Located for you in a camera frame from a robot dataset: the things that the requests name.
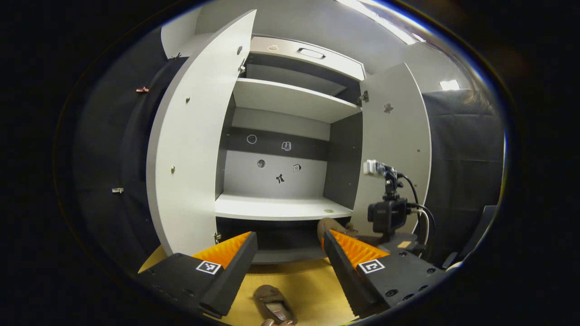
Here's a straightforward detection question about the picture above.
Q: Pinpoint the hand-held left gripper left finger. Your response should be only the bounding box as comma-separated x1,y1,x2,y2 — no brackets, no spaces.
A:
136,232,258,319

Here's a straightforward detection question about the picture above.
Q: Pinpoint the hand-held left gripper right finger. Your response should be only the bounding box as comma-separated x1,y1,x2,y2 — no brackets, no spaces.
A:
324,230,449,318

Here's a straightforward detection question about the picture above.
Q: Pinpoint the brown fuzzy shoe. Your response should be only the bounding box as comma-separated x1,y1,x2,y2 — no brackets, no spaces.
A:
253,284,298,326
317,217,359,241

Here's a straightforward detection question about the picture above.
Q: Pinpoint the white shoe cabinet door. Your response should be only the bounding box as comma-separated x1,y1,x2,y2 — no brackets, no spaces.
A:
146,9,257,256
351,62,432,237

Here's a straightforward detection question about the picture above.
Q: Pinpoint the white shoe cabinet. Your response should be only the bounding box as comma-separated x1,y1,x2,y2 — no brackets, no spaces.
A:
146,9,432,265

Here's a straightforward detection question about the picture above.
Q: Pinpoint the white cabinet shelf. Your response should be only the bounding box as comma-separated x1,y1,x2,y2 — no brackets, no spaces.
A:
232,78,362,124

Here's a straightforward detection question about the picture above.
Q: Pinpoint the beige cabinet drawer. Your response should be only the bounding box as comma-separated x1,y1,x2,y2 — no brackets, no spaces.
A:
248,36,367,82

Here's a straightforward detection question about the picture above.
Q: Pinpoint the black cable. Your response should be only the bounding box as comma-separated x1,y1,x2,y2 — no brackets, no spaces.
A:
398,174,437,247

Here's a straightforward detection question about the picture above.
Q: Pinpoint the white cable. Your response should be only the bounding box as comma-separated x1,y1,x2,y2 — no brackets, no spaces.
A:
418,208,430,246

